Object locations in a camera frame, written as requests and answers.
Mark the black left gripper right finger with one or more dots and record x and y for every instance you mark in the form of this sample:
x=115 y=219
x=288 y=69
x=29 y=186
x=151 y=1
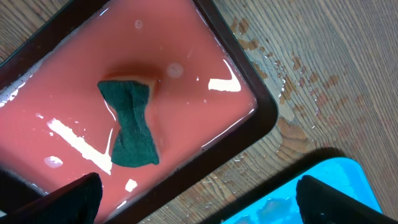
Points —
x=320 y=203

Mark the orange green sponge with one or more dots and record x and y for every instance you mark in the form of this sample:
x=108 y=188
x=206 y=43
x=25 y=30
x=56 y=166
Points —
x=134 y=145

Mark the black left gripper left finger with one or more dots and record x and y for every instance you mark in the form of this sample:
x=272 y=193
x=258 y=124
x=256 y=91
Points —
x=77 y=202

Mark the blue plastic tray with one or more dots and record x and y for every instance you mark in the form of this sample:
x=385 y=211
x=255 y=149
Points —
x=280 y=206

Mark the dark red water tray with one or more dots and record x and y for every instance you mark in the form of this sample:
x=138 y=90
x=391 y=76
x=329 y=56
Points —
x=207 y=103

